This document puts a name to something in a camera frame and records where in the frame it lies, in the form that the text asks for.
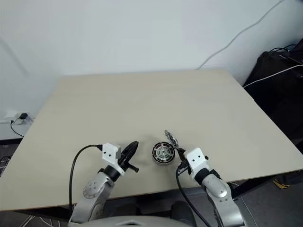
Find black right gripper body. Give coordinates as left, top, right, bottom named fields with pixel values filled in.
left=177, top=160, right=190, bottom=176

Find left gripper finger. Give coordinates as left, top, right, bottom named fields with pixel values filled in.
left=124, top=141, right=140, bottom=165
left=121, top=140, right=138, bottom=162

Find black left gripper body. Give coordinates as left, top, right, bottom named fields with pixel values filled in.
left=117, top=154, right=140, bottom=174

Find silver spoked rotor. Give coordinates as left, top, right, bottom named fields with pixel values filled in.
left=154, top=146, right=173, bottom=163

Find grey toothed motor lid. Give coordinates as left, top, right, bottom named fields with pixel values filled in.
left=163, top=129, right=180, bottom=150

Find black motor housing with windings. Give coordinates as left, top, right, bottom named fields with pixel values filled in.
left=151, top=142, right=177, bottom=166

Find dark rounded shape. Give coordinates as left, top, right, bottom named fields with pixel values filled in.
left=170, top=200, right=197, bottom=222

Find silver robot torso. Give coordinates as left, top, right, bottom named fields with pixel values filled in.
left=87, top=214, right=197, bottom=227

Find yellow and black floor object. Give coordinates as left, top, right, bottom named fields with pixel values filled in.
left=273, top=176, right=294, bottom=190

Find black bag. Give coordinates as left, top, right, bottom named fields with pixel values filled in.
left=243, top=50, right=303, bottom=148

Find white power strip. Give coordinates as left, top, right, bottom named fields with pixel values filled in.
left=0, top=109, right=34, bottom=125

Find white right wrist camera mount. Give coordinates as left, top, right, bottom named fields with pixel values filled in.
left=183, top=147, right=212, bottom=182

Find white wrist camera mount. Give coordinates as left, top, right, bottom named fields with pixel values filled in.
left=183, top=147, right=212, bottom=182
left=101, top=142, right=123, bottom=166

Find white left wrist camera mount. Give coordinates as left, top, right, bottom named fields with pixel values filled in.
left=101, top=142, right=123, bottom=166

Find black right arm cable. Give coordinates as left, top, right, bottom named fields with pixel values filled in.
left=175, top=165, right=215, bottom=227

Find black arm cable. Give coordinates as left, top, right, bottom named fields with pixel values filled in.
left=175, top=165, right=215, bottom=227
left=69, top=144, right=104, bottom=215

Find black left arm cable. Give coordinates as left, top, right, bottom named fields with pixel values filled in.
left=69, top=144, right=104, bottom=215

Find white floor cable bundle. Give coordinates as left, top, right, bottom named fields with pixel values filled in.
left=22, top=207, right=73, bottom=227
left=0, top=155, right=11, bottom=178

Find thin black adapter cable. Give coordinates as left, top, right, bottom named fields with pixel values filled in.
left=10, top=119, right=26, bottom=138

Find white cable over bag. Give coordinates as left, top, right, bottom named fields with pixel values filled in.
left=243, top=63, right=303, bottom=88

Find white wall cable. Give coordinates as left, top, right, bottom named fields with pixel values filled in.
left=196, top=0, right=284, bottom=70

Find black cables on bag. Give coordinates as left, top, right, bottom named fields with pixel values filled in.
left=269, top=43, right=303, bottom=66

